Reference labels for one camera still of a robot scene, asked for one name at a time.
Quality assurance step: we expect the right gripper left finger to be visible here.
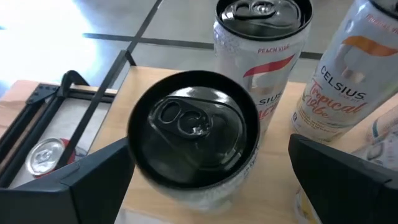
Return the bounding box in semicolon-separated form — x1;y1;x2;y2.
0;138;137;224

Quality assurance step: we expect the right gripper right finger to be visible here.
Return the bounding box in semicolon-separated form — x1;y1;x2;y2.
288;133;398;224

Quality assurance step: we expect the white Celsius Peach Vibe can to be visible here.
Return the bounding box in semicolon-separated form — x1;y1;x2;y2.
127;70;261;215
213;0;313;138

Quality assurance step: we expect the red Fanta can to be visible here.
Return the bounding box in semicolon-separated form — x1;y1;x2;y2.
24;137;90;179

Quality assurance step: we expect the wooden shelf with black frame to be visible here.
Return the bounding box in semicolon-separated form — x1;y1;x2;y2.
57;49;398;224

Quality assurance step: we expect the black aluminium table frame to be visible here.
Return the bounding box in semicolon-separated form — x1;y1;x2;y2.
0;70;118;189

